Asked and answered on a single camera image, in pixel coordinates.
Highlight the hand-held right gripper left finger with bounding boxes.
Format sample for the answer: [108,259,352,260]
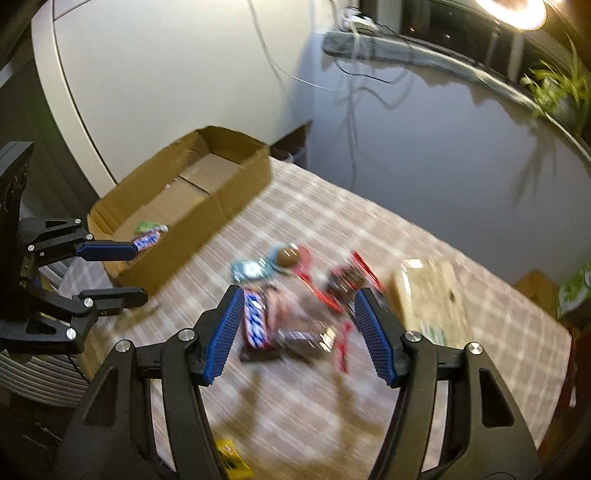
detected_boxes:
[53,285,245,480]

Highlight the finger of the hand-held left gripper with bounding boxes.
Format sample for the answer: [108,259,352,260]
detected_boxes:
[19,217,140,278]
[0,286,149,355]

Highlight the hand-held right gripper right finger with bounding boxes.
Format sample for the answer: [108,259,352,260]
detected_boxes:
[353,287,543,480]

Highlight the brown blue-white chocolate bar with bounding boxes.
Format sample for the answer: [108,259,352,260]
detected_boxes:
[133,232,163,253]
[240,287,272,361]

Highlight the thin red snack stick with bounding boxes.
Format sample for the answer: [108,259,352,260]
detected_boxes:
[336,322,355,374]

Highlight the pink white bar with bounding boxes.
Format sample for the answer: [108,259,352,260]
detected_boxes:
[264,287,298,335]

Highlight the teal white snack packet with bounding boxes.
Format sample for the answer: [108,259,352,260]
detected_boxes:
[230,260,265,283]

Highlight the clear cookie packet red edges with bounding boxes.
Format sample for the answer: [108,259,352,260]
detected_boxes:
[327,251,385,303]

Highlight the sandwich pack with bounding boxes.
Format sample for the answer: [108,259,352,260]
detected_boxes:
[392,257,471,344]

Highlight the clear dark brownie packet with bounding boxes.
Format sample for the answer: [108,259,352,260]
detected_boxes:
[276,322,340,357]

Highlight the red snack packet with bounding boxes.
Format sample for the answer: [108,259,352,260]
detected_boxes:
[294,246,345,315]

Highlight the round brown snack teal wrapper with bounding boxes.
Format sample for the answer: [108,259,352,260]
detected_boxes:
[269,244,302,269]

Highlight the yellow snack packet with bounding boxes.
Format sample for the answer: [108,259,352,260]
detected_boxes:
[213,438,256,480]

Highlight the plaid tablecloth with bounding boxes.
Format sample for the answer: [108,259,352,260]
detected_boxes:
[69,159,575,480]

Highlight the grey striped cloth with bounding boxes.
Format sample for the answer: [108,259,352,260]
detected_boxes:
[0,272,93,408]

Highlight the small brown cardboard box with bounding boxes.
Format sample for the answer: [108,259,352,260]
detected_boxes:
[514,270,558,317]

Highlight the green white box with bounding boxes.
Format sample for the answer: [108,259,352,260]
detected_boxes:
[555,262,591,320]

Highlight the grey windowsill cloth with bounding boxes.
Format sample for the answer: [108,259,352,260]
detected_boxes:
[322,30,591,164]

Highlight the green potted plant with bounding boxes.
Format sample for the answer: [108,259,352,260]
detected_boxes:
[521,31,591,136]

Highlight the dark window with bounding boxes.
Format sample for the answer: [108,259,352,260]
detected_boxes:
[359,0,591,100]

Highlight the white power strip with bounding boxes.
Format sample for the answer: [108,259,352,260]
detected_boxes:
[341,8,376,29]

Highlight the white charger cable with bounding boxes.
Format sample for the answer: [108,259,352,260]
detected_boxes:
[342,18,368,186]

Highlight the thin white cable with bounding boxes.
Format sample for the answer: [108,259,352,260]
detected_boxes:
[247,0,325,90]

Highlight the ring lamp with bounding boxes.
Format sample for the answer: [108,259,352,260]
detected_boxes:
[475,0,549,29]

